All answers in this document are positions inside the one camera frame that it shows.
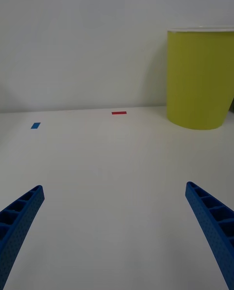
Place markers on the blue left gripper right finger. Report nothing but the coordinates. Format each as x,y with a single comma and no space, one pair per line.
214,224

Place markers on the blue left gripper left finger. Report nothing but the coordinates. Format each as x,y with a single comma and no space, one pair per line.
17,226

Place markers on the yellow-green plastic bin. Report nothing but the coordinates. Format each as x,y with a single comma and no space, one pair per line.
200,80

